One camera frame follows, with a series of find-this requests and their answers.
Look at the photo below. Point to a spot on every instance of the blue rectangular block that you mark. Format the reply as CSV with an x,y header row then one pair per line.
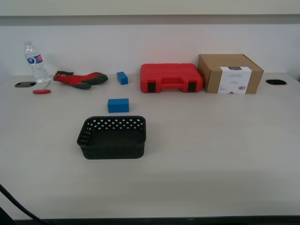
x,y
118,106

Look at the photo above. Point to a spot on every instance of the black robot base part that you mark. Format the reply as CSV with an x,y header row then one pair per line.
x,y
5,218

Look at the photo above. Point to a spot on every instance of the small blue block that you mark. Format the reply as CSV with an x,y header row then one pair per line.
x,y
122,78

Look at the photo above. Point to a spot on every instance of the black perforated plastic basket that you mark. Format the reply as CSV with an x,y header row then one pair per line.
x,y
112,150

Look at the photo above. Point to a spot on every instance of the red plastic tool case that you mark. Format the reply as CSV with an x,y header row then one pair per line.
x,y
171,77

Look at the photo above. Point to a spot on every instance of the red black work glove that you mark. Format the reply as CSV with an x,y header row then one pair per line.
x,y
82,85
77,77

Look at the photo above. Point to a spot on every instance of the brown cardboard box white label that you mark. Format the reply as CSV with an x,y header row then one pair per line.
x,y
225,70

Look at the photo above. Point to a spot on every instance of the clear plastic water bottle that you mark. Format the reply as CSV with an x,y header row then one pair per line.
x,y
38,70

